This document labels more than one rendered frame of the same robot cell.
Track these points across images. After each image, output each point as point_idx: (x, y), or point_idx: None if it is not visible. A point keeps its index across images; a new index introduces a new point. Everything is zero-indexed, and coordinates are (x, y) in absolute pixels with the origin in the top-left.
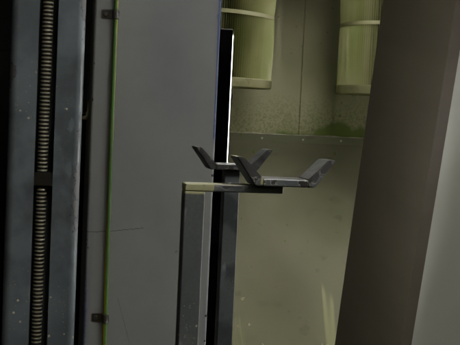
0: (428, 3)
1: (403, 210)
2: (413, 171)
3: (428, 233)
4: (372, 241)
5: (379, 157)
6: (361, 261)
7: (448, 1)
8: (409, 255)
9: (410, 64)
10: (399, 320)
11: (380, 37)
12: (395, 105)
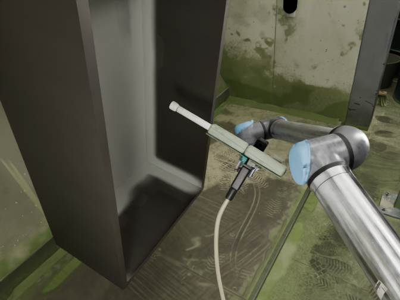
0: (38, 32)
1: (86, 191)
2: (85, 170)
3: (115, 204)
4: (60, 198)
5: (38, 148)
6: (54, 205)
7: (69, 38)
8: (106, 219)
9: (40, 87)
10: (111, 247)
11: None
12: (38, 116)
